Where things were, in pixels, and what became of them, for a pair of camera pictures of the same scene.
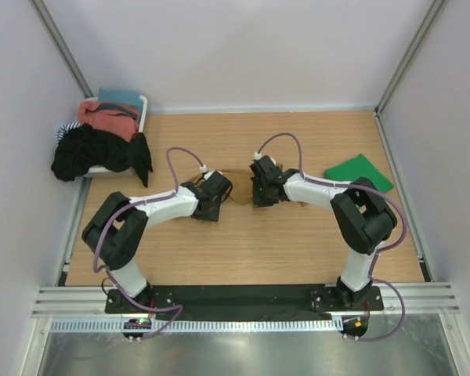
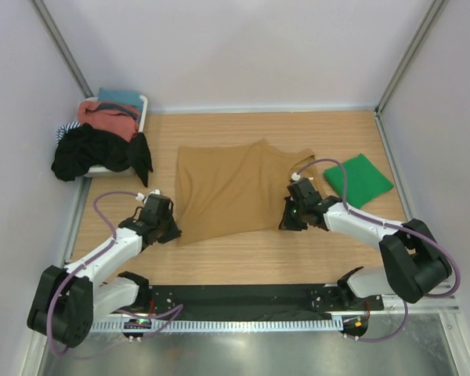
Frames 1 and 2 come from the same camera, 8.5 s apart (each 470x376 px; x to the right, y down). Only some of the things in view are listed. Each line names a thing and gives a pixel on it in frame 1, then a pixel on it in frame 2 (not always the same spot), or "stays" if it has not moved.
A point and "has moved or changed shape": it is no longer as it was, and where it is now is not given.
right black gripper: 258,200 -> 287,223
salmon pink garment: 121,120 stays
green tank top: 359,167 stays
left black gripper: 213,215 -> 174,232
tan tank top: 241,188 has moved or changed shape
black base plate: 242,301 stays
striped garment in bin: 64,128 stays
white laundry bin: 99,172 stays
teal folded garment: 121,95 stays
